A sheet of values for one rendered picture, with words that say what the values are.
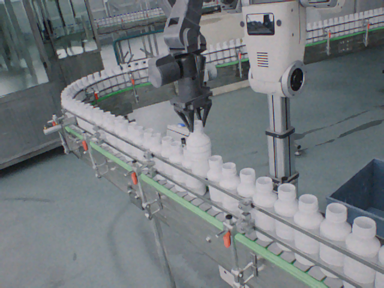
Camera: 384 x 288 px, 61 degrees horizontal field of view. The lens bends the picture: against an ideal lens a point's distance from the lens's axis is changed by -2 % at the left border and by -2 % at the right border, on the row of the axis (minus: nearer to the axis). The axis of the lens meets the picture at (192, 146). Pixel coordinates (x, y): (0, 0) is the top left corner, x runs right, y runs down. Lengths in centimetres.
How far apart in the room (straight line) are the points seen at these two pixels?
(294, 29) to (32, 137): 338
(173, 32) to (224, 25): 446
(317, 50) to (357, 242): 273
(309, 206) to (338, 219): 6
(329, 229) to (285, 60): 84
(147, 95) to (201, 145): 175
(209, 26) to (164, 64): 439
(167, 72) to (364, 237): 54
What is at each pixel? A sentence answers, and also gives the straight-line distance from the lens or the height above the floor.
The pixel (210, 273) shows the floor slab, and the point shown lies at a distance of 219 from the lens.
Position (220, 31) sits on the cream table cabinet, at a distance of 526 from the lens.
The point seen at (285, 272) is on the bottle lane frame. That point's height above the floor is 98.
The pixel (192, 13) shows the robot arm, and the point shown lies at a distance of 84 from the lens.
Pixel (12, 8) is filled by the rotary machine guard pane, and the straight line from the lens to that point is 409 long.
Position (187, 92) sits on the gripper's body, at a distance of 86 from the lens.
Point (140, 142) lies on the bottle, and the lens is 122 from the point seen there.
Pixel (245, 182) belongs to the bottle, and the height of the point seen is 115.
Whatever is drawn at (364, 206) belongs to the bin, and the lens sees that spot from 141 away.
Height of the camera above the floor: 159
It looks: 25 degrees down
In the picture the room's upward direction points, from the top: 10 degrees counter-clockwise
